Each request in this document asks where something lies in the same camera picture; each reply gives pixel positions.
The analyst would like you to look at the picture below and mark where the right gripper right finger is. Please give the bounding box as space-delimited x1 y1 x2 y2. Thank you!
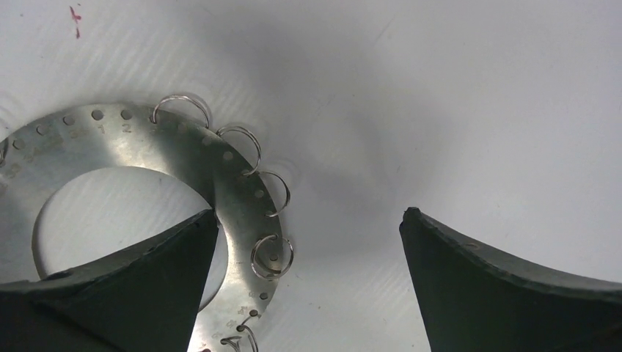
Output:
399 208 621 351

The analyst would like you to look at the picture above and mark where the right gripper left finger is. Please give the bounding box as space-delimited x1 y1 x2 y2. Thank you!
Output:
1 210 219 351

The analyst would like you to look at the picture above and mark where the metal key ring disc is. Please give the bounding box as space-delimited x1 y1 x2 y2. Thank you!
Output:
1 103 294 351

